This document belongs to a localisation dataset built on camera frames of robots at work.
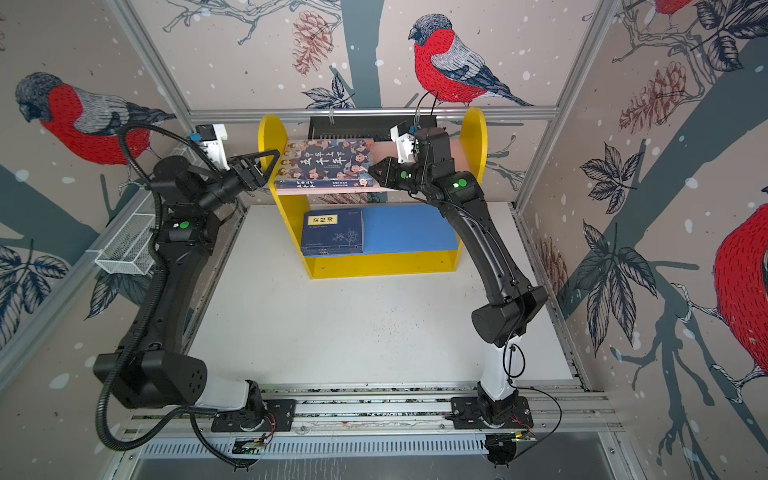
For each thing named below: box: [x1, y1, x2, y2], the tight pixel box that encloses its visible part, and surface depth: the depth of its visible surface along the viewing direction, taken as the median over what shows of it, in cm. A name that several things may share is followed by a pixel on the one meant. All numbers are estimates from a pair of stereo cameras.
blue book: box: [302, 210, 364, 256], surface depth 90 cm
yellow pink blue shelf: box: [258, 108, 489, 280], surface depth 81 cm
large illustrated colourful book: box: [276, 139, 374, 189], surface depth 73 cm
